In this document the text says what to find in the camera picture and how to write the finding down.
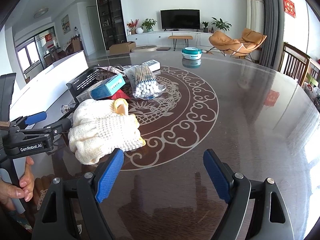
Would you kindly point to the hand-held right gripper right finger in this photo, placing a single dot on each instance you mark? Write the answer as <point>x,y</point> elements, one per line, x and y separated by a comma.
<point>216,177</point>

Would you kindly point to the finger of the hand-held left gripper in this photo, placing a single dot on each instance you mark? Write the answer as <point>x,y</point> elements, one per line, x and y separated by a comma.
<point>56,128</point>
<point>36,118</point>

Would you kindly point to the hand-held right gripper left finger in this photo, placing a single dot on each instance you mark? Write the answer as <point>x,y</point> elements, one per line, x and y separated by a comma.
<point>110,177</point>

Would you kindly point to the white and blue medicine box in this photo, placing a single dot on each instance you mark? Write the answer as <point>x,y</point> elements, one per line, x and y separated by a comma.
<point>83,96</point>

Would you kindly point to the cream knitted gloves bundle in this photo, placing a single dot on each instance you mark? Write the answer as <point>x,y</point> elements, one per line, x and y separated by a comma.
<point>105,130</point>

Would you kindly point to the black glossy box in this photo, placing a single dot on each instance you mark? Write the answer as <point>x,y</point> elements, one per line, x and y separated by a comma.
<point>80,86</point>

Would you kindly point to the white board panel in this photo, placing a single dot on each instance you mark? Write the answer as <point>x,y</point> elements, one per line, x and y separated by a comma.
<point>62,65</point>

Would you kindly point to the red packet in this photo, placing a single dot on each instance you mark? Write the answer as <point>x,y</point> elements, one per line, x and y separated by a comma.
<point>121,95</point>

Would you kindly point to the bag of cotton swabs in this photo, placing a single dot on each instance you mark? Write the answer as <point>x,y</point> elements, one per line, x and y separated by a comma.
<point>145,85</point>

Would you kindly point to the white remote-like box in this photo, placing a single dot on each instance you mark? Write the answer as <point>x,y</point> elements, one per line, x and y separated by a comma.
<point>152,64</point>

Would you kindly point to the teal and white round container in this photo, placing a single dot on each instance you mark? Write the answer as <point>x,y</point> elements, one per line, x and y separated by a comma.
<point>191,53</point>

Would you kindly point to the person's left hand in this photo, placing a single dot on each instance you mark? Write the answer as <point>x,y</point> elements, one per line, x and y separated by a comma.
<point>26,187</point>

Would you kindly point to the small glass bottle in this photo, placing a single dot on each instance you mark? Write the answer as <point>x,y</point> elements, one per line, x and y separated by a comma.
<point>67,108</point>

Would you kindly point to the floral patterned cloth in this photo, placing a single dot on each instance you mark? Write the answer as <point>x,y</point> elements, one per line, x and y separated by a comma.
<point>17,220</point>

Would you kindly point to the red window decoration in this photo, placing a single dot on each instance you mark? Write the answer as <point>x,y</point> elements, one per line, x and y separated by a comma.
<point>49,37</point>

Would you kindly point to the brown wooden cabinet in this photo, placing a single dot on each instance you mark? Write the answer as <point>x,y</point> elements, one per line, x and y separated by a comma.
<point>77,45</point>

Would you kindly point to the cardboard box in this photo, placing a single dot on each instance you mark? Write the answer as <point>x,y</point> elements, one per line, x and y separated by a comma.
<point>121,47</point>

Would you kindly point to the white door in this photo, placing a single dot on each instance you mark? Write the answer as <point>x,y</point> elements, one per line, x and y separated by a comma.
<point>93,30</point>

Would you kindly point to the round ceiling lamp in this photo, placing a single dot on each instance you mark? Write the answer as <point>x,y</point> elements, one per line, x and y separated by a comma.
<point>40,13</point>

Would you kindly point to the round beige floor mat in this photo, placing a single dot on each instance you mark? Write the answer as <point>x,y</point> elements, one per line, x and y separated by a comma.
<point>143,48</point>

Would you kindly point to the dark glass display cabinet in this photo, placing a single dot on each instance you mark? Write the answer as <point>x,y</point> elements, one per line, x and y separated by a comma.
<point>110,15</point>

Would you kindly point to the red flowers in vase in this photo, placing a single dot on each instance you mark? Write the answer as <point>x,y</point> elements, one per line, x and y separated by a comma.
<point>132,25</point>

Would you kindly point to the white round vase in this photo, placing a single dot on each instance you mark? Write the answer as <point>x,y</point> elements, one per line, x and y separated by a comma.
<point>139,30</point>

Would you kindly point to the white television cabinet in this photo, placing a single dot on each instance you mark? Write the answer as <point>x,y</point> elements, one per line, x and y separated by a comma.
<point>150,38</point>

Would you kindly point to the orange lounge chair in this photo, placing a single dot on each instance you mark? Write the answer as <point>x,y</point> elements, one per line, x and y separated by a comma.
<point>225,42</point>

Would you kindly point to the wooden dining chair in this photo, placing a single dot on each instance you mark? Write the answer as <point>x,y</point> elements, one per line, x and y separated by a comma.
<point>292,62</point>
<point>312,67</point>

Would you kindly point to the bushy green potted plant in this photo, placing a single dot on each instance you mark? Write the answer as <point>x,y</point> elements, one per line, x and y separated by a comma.
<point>149,24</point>

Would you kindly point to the wooden bench with metal legs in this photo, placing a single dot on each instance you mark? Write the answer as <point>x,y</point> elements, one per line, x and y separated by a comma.
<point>180,37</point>

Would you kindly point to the small potted plant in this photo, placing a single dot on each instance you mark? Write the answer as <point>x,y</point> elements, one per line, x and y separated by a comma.
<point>205,25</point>

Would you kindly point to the large leafy potted plant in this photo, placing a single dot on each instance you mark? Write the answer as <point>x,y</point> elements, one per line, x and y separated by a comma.
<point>221,24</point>

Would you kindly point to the black television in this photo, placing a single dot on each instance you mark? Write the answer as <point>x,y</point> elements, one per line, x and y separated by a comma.
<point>180,18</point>

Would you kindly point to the grey curtain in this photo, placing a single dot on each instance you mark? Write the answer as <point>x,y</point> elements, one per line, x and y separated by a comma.
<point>271,22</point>

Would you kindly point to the framed wall painting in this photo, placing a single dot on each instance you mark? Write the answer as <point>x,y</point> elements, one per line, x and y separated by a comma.
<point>65,24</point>

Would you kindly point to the red wall hanging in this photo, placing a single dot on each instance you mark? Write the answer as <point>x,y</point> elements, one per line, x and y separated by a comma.
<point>289,6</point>

